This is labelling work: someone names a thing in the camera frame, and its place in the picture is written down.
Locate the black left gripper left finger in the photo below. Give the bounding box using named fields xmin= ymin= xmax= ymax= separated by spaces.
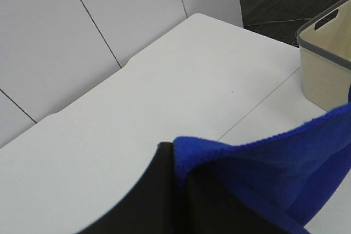
xmin=79 ymin=142 xmax=189 ymax=233

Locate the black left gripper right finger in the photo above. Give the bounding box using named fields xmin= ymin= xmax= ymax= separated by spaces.
xmin=185 ymin=167 xmax=286 ymax=233

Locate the blue microfibre towel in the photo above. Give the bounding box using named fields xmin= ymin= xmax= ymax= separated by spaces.
xmin=173 ymin=104 xmax=350 ymax=233

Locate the beige plastic bin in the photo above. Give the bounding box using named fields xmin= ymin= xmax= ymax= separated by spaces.
xmin=297 ymin=0 xmax=350 ymax=111

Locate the thin white floor cable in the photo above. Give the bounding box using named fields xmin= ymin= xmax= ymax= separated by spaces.
xmin=243 ymin=18 xmax=313 ymax=27

